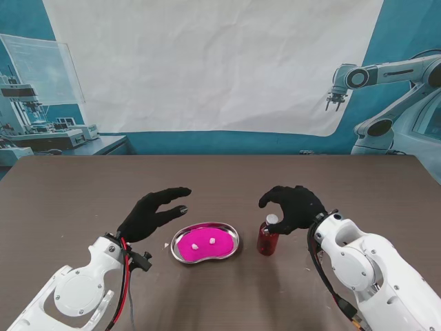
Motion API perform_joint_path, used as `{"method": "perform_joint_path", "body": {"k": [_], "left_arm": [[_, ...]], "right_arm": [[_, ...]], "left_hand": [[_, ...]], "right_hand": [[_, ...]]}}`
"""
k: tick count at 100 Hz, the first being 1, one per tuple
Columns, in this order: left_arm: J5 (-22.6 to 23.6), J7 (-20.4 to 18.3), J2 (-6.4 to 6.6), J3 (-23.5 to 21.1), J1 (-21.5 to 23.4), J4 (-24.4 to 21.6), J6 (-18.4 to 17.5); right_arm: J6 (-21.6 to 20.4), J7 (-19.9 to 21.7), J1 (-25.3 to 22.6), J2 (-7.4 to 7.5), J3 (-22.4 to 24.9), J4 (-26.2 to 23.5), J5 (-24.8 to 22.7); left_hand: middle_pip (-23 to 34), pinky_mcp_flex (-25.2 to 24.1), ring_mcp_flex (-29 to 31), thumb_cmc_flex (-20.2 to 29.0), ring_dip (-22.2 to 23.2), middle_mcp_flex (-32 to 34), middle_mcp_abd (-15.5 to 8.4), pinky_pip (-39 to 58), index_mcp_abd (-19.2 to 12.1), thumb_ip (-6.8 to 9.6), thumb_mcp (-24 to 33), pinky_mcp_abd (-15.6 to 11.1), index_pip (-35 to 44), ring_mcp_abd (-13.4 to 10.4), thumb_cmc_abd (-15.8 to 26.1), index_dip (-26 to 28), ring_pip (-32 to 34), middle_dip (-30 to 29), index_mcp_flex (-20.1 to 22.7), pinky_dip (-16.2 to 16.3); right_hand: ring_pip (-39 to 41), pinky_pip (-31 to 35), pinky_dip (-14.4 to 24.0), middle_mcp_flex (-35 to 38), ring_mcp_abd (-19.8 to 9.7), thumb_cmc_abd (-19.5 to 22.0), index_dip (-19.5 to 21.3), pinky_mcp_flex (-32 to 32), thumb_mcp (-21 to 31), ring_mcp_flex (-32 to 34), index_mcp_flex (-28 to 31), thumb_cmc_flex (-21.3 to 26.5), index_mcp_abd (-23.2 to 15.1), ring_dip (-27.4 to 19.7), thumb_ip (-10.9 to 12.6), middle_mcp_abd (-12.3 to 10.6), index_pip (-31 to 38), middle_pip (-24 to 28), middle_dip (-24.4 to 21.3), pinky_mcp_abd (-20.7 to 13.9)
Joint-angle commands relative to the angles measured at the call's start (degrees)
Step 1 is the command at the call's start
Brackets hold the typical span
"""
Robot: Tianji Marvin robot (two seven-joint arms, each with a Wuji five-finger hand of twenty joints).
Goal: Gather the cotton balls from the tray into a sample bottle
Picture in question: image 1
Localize steel kidney-shaped tray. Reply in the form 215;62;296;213
170;222;241;265

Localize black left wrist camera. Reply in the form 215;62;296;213
132;251;154;272

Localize white wrinkled backdrop sheet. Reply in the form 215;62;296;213
41;0;385;138

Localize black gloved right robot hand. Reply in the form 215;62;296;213
258;185;328;236

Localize red black left arm cables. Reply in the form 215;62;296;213
106;237;139;331

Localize red transparent sample bottle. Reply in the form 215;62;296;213
257;214;280;257

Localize blue lab print banner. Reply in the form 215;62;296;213
0;0;441;180

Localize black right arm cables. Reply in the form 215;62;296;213
306;223;366;331

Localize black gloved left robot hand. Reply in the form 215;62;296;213
116;188;192;244

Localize thin grey cable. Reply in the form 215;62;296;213
129;272;136;331

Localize magenta tray liner pad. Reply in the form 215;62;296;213
176;226;234;262

